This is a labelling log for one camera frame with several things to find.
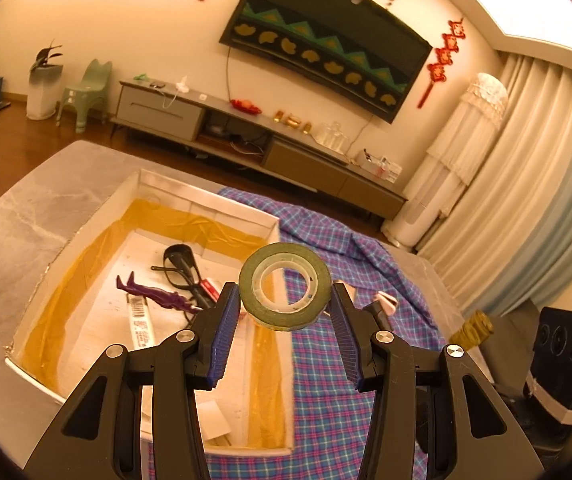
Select black television cable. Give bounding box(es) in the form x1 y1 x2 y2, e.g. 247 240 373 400
225 45 235 107

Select white boxes with red print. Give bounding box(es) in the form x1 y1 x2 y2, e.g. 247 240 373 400
353 149 403 181

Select white cardboard box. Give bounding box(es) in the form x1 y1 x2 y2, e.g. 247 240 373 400
3 169 297 458

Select purple toy figure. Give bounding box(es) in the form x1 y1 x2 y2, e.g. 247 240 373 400
116 272 201 316

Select tall white planter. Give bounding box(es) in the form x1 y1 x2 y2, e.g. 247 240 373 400
26 64 63 121

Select clear glass cup set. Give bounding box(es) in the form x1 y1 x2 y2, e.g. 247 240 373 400
316 121 347 151

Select green plastic chair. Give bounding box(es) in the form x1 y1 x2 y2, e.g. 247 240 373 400
56 58 113 133

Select gold ribbed object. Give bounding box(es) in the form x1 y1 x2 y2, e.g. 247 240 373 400
450 310 494 350

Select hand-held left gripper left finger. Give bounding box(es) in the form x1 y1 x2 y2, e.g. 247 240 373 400
26 281 241 480

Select white barcode label strip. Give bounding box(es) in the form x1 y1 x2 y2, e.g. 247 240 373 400
125 294 153 351

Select dark leafy plant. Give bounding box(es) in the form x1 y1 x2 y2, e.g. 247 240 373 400
30 39 64 70

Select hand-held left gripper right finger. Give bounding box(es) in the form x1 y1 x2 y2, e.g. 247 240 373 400
331 281 541 480

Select green tape roll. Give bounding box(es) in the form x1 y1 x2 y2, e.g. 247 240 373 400
238 241 333 332

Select wall television with patterned cover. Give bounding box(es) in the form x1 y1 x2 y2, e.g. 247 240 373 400
219 0 432 125

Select black glasses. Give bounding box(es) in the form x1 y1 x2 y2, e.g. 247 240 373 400
151 243 217 311

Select white curtain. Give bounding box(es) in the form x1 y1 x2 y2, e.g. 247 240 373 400
416 50 572 321

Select blue plaid cloth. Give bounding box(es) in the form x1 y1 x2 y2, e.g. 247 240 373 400
148 187 491 480

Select white paper sheet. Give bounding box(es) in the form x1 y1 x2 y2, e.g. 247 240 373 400
193 400 233 438

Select long red knot decoration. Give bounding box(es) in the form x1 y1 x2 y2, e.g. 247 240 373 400
418 19 466 109

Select white covered standing air conditioner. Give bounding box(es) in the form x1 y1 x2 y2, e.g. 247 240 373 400
381 72 509 251

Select long grey television cabinet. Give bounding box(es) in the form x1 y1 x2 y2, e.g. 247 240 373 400
110 80 409 221

